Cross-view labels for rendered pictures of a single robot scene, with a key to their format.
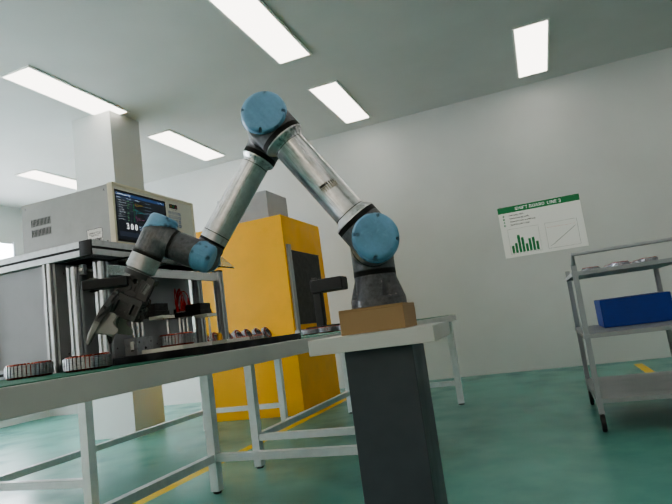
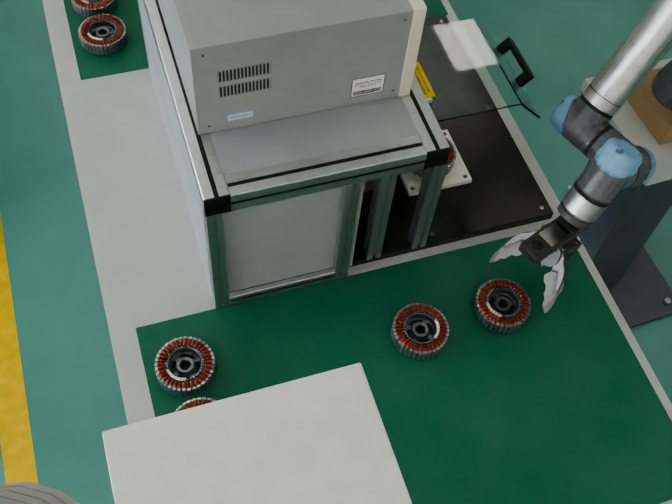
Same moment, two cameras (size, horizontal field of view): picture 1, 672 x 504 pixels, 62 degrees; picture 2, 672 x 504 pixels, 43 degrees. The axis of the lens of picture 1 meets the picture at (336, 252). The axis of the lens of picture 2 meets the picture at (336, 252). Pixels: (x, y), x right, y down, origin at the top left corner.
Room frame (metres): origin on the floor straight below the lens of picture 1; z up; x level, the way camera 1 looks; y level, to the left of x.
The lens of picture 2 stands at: (0.98, 1.49, 2.26)
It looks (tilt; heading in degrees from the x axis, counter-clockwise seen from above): 57 degrees down; 317
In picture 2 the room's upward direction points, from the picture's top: 7 degrees clockwise
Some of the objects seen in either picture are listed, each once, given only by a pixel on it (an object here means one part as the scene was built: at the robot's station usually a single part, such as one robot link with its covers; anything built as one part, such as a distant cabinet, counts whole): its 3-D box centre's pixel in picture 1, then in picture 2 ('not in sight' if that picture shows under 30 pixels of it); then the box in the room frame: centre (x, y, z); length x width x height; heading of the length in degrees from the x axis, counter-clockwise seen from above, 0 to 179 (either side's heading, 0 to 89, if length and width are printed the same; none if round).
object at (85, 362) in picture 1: (87, 362); (501, 305); (1.37, 0.64, 0.77); 0.11 x 0.11 x 0.04
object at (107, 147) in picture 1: (118, 271); not in sight; (5.75, 2.28, 1.65); 0.50 x 0.45 x 3.30; 70
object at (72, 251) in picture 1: (115, 265); (276, 44); (1.96, 0.79, 1.09); 0.68 x 0.44 x 0.05; 160
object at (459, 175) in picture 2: (177, 347); (428, 162); (1.73, 0.52, 0.78); 0.15 x 0.15 x 0.01; 70
